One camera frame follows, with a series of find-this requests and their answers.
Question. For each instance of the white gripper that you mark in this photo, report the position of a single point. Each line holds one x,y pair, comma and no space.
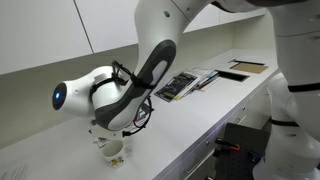
103,132

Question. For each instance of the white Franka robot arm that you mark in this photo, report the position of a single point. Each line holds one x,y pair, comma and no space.
153,33

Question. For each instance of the white mug with cartoon print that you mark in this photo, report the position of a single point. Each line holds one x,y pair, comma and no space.
115,156

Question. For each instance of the open dark printed magazine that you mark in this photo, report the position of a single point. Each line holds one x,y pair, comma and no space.
175,86

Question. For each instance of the small silver drawer lock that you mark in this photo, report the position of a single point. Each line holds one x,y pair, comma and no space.
207,143

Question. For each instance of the white upper cabinet door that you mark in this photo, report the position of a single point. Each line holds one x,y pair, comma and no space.
40,33
106,23

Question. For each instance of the stack of colourful magazines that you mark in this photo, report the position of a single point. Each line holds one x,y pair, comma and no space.
206,78

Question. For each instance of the black clamp with orange grip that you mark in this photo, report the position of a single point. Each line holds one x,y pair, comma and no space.
227,145

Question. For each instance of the narrow white drawer front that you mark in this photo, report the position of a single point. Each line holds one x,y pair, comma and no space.
233,116

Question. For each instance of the black perforated mounting board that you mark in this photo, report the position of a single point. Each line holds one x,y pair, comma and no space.
243,156

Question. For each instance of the brown cardboard sheet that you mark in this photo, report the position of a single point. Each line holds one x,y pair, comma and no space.
249,68

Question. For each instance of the white upper cabinet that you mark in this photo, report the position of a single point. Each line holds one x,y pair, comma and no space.
230,15

